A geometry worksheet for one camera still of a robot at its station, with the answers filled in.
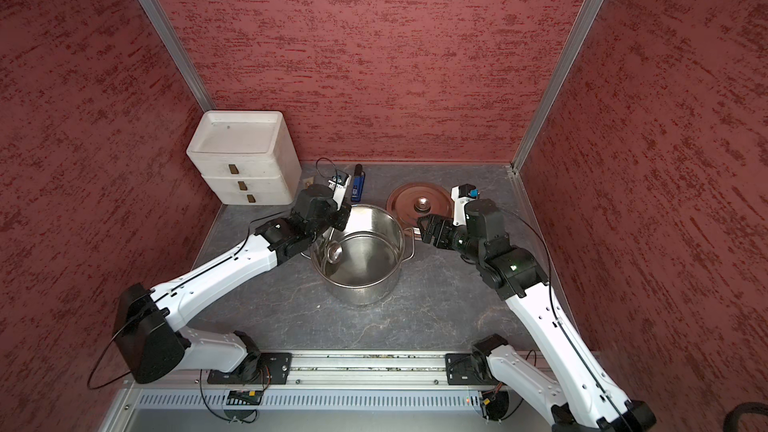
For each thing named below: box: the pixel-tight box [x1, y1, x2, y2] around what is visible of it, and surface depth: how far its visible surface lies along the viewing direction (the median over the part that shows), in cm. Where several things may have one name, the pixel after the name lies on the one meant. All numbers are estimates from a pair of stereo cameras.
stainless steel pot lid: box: [386, 182, 454, 227], surface depth 110 cm
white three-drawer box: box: [186, 110, 302, 206], surface depth 98 cm
